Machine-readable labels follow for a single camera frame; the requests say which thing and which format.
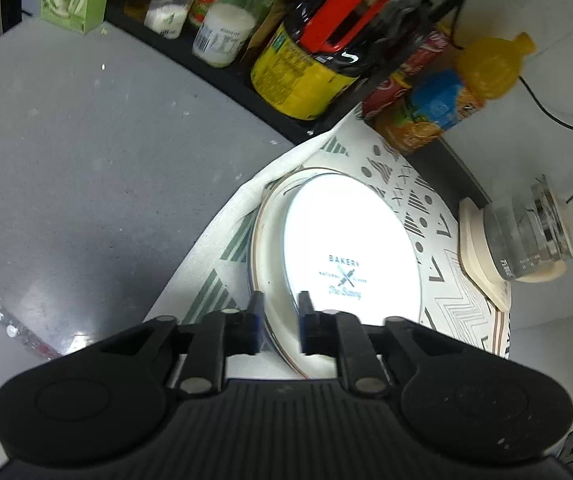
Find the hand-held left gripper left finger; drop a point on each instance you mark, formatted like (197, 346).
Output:
(257, 317)

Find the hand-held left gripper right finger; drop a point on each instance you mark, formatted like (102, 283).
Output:
(306, 325)

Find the white printed plate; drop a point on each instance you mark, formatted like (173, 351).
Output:
(346, 230)

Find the white blue rimmed plate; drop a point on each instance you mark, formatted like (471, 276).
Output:
(270, 344)

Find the patterned table cloth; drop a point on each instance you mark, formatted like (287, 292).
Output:
(416, 195)

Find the cream kettle base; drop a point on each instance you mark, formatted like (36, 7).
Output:
(476, 245)

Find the black tray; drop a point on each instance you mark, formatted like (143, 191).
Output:
(246, 95)

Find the orange juice bottle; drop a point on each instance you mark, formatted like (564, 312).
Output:
(446, 95)

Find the white lidded jar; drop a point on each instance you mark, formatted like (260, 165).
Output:
(224, 30)

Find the clear jar with white powder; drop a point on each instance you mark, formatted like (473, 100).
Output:
(169, 15)

